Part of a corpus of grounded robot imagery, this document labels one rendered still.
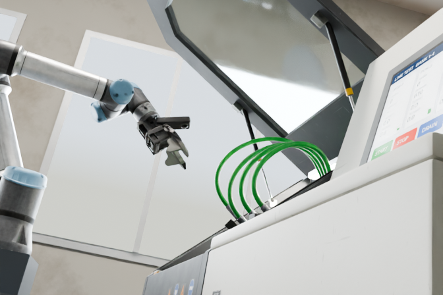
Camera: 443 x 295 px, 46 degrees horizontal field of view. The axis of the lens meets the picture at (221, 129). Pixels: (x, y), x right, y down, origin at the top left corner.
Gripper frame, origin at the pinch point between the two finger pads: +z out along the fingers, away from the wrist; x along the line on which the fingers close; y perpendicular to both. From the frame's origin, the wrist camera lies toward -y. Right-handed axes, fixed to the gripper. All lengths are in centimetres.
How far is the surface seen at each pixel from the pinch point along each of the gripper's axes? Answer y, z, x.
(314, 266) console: 31, 60, 83
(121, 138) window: -31, -98, -136
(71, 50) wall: -33, -168, -123
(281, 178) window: -109, -23, -145
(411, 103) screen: -18, 43, 67
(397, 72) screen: -30, 33, 60
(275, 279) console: 31, 57, 72
